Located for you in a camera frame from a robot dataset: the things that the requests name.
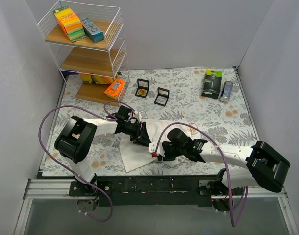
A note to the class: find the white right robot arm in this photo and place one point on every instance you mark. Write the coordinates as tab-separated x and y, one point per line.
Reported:
257	165

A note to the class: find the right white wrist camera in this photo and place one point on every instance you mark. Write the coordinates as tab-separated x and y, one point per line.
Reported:
156	149

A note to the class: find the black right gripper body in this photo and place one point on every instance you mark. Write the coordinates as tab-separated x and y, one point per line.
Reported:
164	152

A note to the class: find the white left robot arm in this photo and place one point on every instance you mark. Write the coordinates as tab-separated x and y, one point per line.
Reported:
75	139

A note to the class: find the orange sponge pack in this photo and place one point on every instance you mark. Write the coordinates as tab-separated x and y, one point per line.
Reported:
69	23

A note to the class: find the black display box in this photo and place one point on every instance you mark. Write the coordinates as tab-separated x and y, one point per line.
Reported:
162	96
142	84

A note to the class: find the green black razor package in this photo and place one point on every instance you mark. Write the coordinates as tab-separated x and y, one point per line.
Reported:
212	84

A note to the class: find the white wire wooden shelf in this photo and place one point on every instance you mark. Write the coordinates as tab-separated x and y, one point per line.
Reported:
105	58

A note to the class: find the aluminium frame rail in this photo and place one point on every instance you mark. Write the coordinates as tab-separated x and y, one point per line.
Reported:
62	189

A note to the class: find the yellow sponge pack lower shelf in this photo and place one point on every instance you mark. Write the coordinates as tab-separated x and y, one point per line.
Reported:
95	79

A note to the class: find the left black display box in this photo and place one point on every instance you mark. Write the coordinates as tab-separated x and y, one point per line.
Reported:
142	84

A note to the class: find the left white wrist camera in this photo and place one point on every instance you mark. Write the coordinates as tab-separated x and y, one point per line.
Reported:
139	115

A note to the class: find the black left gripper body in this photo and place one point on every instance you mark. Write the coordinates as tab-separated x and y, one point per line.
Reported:
141	130

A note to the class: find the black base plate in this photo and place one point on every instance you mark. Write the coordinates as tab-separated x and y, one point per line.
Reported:
153	190

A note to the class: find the right black display box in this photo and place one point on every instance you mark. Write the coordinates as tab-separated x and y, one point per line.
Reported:
162	96

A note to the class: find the blue silver can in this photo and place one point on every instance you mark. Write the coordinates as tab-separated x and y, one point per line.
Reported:
226	92

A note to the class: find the teal grey carton box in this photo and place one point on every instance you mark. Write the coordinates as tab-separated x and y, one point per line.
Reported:
90	28

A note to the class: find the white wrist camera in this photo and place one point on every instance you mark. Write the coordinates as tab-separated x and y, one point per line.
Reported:
156	149
139	115

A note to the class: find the floral table mat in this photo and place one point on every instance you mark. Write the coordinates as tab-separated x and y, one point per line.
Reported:
228	123

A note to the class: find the orange small package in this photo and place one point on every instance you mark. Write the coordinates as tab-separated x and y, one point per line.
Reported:
115	89

